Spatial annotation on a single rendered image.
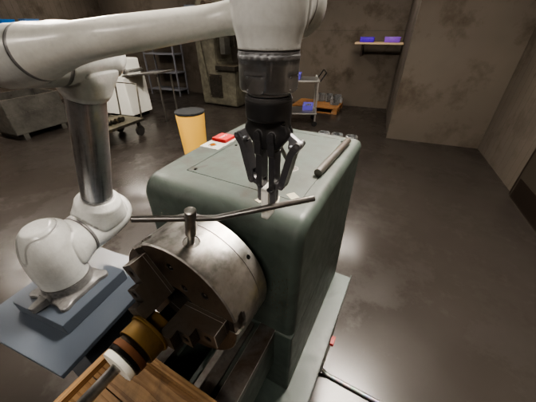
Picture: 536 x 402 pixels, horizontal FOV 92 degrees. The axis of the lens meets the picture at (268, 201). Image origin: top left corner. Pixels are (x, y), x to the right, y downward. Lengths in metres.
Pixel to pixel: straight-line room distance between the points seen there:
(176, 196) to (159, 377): 0.44
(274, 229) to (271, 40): 0.35
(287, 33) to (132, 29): 0.29
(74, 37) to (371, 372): 1.82
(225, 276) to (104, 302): 0.72
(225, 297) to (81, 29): 0.52
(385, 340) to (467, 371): 0.42
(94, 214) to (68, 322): 0.36
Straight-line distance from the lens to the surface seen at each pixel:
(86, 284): 1.18
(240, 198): 0.62
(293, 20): 0.39
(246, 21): 0.39
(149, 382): 0.81
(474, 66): 4.99
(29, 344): 1.22
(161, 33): 0.58
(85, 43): 0.59
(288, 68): 0.40
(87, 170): 1.01
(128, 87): 6.25
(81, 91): 0.85
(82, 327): 1.16
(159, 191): 0.76
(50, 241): 1.05
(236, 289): 0.55
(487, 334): 2.28
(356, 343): 1.87
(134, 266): 0.60
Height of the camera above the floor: 1.59
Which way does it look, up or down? 34 degrees down
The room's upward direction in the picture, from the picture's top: straight up
